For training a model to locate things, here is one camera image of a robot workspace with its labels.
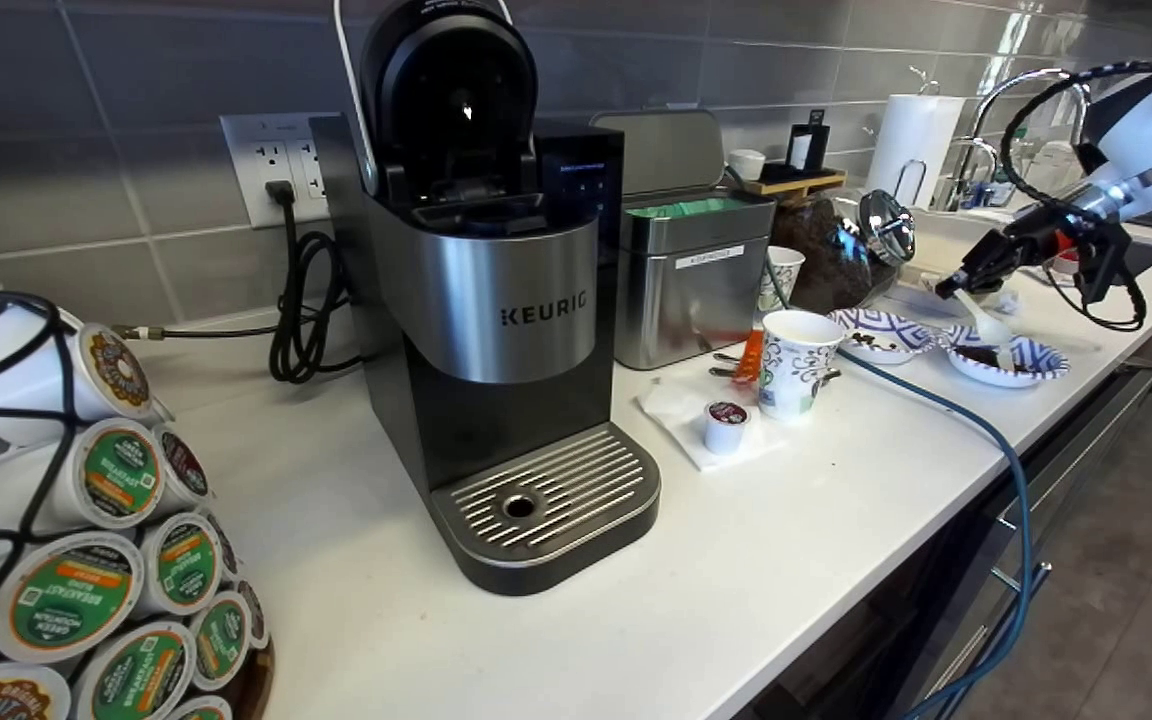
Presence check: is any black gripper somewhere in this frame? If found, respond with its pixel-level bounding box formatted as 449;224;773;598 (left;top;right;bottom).
935;206;1102;303

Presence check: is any chrome sink faucet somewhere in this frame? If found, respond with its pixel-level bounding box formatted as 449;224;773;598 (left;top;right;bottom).
949;67;1094;218

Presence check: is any black silver Keurig coffee maker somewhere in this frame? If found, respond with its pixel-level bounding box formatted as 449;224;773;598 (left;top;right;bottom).
328;0;666;601

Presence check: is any black power cord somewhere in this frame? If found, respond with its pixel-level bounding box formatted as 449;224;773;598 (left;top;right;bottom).
112;177;354;388

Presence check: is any small white mug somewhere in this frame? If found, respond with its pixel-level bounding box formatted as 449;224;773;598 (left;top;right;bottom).
725;148;767;190

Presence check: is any white plastic container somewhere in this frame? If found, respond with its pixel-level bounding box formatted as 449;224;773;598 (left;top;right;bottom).
886;213;1038;326

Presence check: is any single white coffee pod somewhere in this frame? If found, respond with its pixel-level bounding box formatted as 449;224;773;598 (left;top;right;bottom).
699;398;757;457

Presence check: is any stainless steel tea tin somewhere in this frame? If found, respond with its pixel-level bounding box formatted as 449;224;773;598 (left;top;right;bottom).
591;113;778;375

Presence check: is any white paper towel roll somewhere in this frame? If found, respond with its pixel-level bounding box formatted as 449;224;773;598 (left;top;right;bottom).
863;91;969;213

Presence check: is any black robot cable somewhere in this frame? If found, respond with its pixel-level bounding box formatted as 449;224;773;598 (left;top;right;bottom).
996;57;1152;336

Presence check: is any silver drawer handle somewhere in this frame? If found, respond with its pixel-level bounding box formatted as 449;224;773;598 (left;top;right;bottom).
993;365;1152;531

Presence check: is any black wire pod carousel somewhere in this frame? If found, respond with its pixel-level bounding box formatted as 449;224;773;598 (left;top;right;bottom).
0;285;276;720

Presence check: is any white wall power outlet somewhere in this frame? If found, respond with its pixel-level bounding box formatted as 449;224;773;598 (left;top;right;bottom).
214;113;337;230

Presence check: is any metal paper towel holder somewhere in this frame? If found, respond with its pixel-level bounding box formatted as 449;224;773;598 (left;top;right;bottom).
886;155;932;213

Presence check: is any long blue cable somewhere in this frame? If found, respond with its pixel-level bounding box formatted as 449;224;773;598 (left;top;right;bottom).
836;349;1057;720

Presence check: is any orange packet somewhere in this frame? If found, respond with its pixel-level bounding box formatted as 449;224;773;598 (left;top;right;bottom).
731;327;767;392

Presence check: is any blue white patterned bowl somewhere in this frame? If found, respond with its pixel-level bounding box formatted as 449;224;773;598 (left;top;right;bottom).
938;315;1072;398
832;310;938;371

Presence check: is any black bottle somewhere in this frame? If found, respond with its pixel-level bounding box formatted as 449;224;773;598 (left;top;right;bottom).
786;109;832;177

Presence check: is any wooden board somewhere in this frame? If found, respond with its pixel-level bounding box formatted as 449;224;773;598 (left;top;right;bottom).
727;168;847;206

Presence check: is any white paper napkin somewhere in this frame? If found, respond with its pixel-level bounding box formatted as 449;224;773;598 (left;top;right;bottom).
636;375;773;478

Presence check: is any white plastic spoon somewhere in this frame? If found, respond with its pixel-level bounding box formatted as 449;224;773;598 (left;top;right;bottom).
969;296;1021;355

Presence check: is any shiny foil bag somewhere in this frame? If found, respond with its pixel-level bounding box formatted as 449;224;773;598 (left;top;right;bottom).
773;190;920;319

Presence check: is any dark red lid coffee pod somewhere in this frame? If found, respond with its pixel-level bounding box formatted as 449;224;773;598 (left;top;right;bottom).
153;423;214;508

